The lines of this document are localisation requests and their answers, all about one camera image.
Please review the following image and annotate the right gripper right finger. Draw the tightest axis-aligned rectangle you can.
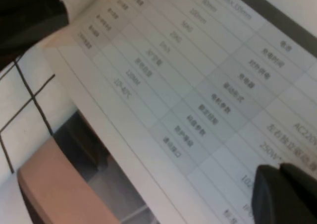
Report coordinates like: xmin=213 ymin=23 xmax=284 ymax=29
xmin=279 ymin=163 xmax=317 ymax=224

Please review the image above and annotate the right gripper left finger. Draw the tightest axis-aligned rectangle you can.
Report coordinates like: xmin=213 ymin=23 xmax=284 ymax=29
xmin=251 ymin=164 xmax=288 ymax=224

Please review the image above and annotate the white product catalogue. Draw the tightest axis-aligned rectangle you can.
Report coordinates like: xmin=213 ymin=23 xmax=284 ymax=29
xmin=42 ymin=0 xmax=317 ymax=224

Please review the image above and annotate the closed brochure with photo cover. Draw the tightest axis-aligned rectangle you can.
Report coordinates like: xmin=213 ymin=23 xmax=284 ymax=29
xmin=0 ymin=107 xmax=159 ymax=224

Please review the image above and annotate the white cloth with black grid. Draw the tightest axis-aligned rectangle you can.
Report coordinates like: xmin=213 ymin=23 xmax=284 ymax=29
xmin=0 ymin=28 xmax=80 ymax=185

